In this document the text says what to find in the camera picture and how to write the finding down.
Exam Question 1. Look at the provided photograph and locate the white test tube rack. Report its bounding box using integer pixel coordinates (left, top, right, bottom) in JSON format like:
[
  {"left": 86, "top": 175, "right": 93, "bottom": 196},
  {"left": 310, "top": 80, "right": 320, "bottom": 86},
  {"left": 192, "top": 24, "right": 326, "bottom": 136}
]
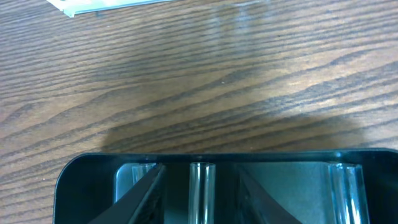
[{"left": 45, "top": 0, "right": 177, "bottom": 19}]

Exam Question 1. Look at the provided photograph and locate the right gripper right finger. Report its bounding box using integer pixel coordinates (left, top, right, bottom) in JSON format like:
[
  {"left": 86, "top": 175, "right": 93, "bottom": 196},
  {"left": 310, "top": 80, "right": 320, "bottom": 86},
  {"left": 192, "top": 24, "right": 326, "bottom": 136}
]
[{"left": 236, "top": 164, "right": 304, "bottom": 224}]

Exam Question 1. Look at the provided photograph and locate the clear test tube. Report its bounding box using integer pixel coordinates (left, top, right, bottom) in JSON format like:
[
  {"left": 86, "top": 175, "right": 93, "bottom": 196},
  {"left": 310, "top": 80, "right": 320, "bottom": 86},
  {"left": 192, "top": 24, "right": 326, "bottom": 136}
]
[
  {"left": 188, "top": 161, "right": 217, "bottom": 224},
  {"left": 327, "top": 163, "right": 371, "bottom": 224},
  {"left": 131, "top": 162, "right": 158, "bottom": 187}
]

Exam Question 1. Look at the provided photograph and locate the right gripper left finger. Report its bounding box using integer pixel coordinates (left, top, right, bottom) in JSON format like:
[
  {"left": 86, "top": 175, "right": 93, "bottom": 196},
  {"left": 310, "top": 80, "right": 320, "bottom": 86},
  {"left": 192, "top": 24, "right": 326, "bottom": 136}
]
[{"left": 88, "top": 163, "right": 167, "bottom": 224}]

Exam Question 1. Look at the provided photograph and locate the black tray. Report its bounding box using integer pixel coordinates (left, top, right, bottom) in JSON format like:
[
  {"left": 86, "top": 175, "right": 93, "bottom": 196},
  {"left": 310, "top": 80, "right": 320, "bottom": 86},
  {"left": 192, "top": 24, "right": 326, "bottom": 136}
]
[{"left": 52, "top": 148, "right": 398, "bottom": 224}]

